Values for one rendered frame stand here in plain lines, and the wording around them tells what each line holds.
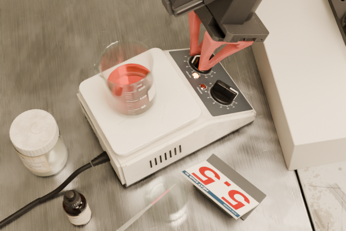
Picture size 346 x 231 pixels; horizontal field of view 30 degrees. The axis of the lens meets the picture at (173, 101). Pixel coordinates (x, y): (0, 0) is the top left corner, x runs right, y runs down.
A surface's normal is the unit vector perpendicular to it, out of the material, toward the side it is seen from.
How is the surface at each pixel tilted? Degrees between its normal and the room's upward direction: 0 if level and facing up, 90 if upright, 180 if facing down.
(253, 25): 30
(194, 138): 90
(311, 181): 0
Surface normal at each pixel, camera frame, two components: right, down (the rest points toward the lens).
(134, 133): -0.05, -0.51
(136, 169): 0.48, 0.74
